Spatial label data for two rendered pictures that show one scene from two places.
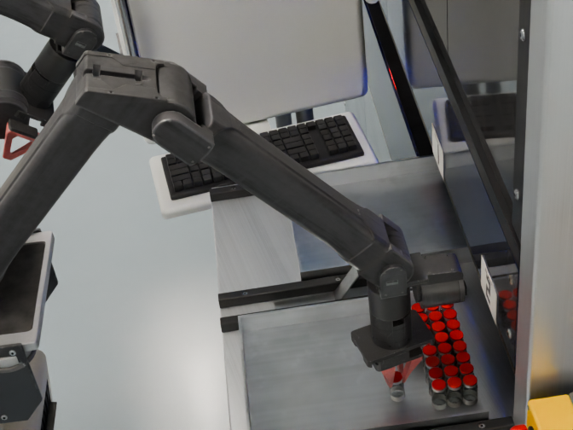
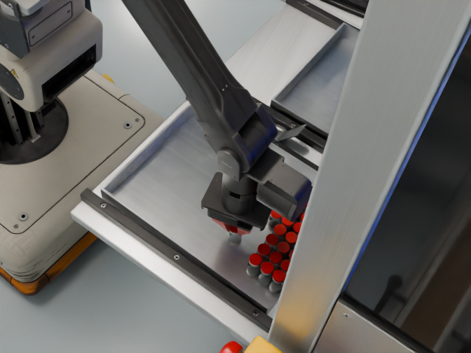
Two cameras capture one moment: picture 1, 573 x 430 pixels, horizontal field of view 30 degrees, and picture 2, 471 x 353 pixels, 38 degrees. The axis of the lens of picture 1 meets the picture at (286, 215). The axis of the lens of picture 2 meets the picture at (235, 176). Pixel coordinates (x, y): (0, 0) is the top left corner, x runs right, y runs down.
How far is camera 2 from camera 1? 0.72 m
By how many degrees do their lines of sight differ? 27
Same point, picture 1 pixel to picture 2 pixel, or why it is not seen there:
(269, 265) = (267, 78)
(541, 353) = (285, 314)
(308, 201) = (169, 47)
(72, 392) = not seen: hidden behind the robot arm
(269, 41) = not seen: outside the picture
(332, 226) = (188, 83)
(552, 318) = (299, 300)
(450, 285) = (284, 202)
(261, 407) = (148, 169)
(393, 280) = (228, 162)
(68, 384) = not seen: hidden behind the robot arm
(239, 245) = (266, 47)
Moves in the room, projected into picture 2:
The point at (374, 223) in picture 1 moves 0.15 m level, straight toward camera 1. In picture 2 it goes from (237, 107) to (147, 178)
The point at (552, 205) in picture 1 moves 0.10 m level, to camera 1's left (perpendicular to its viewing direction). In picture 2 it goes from (319, 219) to (235, 164)
